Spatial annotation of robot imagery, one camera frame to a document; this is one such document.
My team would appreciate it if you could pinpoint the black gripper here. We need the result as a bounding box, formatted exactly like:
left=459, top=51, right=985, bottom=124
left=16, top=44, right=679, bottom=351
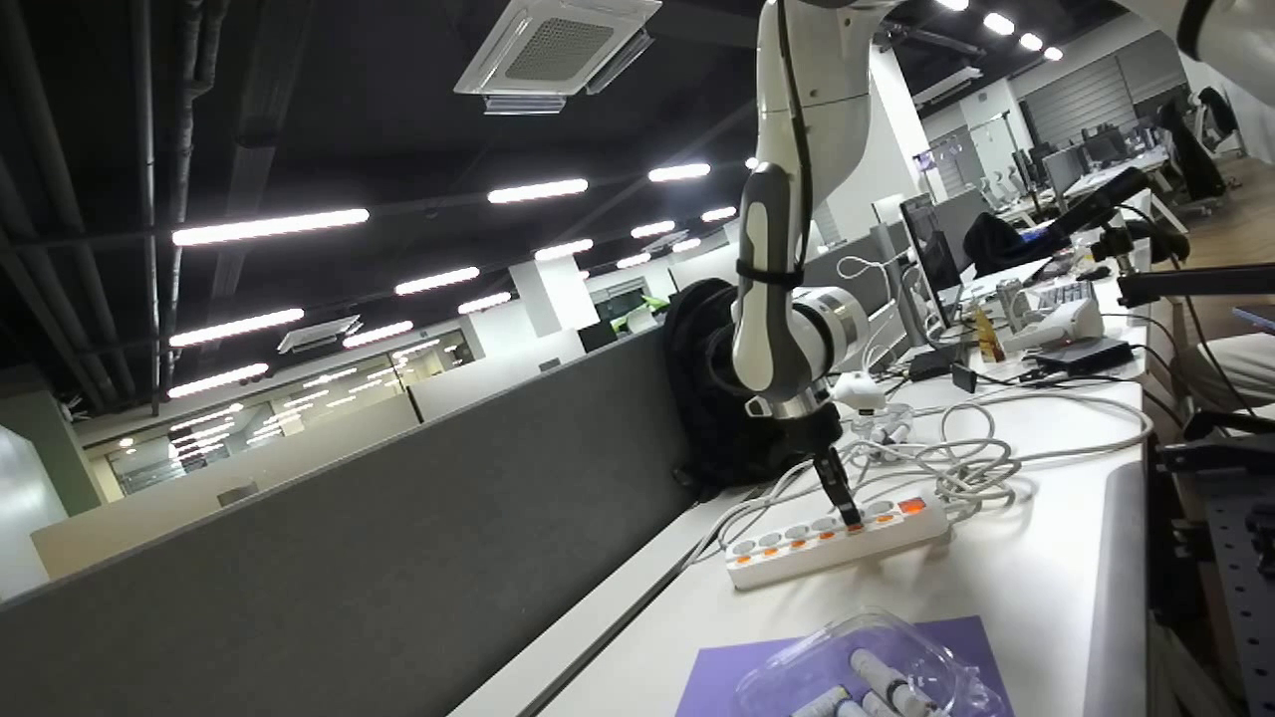
left=760, top=393, right=868, bottom=529

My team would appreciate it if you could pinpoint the white power strip red switch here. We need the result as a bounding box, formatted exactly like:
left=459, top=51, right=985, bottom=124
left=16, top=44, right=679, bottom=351
left=724, top=489, right=961, bottom=599

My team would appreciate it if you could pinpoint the small white round device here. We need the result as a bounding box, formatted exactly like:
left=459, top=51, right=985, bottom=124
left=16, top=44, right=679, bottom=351
left=827, top=365, right=893, bottom=417

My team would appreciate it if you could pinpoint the white plastic cylinder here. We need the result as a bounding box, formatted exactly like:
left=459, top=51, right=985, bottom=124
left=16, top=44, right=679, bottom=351
left=850, top=644, right=905, bottom=696
left=881, top=675, right=946, bottom=717
left=817, top=685, right=878, bottom=717

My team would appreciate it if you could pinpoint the bag of grey blocks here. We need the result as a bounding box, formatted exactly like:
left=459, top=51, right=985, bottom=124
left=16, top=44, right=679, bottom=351
left=735, top=611, right=989, bottom=717

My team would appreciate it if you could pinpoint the black computer monitor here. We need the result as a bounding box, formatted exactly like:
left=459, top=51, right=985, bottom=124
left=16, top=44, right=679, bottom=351
left=898, top=187, right=989, bottom=308

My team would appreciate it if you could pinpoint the grey boxy desk device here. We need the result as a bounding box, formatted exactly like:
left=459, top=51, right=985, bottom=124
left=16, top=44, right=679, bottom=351
left=997, top=275, right=1107, bottom=351

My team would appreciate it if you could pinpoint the black flat tablet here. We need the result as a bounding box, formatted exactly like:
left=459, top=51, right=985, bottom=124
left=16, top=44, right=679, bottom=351
left=1032, top=333, right=1137, bottom=379

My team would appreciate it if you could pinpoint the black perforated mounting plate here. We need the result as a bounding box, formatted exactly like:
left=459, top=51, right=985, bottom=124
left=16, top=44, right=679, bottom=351
left=1186, top=456, right=1275, bottom=717

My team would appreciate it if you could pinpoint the grey desk partition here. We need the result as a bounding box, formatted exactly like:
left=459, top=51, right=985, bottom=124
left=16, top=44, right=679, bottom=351
left=0, top=324, right=702, bottom=717

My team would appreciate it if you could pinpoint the ceiling air conditioner unit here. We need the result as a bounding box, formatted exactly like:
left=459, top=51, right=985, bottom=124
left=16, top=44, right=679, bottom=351
left=451, top=0, right=664, bottom=118

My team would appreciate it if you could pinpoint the white power strip cable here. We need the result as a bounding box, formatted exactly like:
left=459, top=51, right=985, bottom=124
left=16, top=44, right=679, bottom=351
left=691, top=390, right=1155, bottom=564

